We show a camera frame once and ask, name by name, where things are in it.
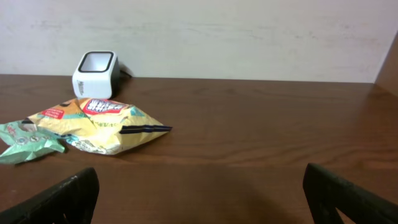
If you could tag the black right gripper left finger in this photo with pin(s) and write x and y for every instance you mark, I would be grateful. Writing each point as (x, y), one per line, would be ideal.
(72, 200)

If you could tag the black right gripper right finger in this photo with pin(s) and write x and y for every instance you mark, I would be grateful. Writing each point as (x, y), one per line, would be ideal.
(327, 194)

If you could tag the teal wet wipes pack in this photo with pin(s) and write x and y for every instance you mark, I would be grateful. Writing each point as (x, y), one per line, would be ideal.
(27, 142)

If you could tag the yellow snack bag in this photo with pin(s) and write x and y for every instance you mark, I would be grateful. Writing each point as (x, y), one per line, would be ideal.
(98, 126)

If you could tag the white barcode scanner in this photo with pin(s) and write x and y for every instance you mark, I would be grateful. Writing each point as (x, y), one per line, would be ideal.
(97, 75)

